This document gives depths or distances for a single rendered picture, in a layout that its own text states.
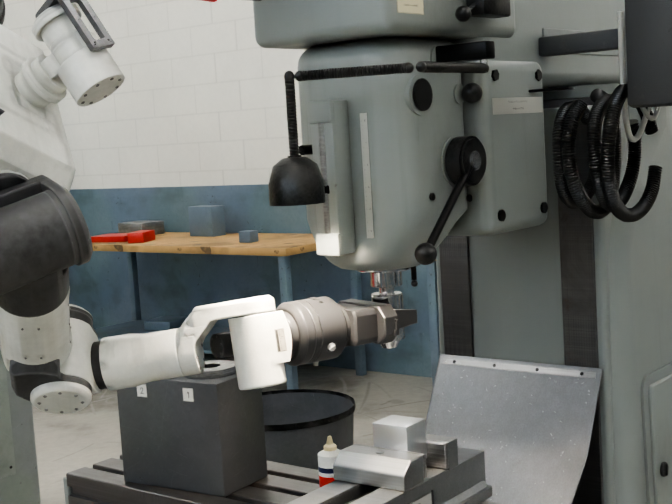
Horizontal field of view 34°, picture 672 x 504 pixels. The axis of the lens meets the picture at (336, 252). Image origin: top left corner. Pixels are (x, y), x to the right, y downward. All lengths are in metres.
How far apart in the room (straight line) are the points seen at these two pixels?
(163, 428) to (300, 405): 2.05
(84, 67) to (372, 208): 0.43
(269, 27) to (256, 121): 5.92
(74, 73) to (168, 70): 6.71
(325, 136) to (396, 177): 0.11
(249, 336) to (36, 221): 0.36
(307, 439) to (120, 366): 2.03
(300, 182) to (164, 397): 0.59
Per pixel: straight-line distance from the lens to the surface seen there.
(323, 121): 1.50
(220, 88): 7.70
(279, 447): 3.48
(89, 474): 2.05
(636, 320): 1.92
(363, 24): 1.47
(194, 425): 1.84
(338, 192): 1.50
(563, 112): 1.71
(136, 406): 1.91
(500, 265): 1.95
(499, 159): 1.66
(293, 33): 1.54
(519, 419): 1.93
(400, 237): 1.52
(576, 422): 1.88
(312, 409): 3.90
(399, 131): 1.51
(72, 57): 1.37
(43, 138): 1.38
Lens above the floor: 1.50
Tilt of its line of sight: 6 degrees down
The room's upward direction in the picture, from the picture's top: 4 degrees counter-clockwise
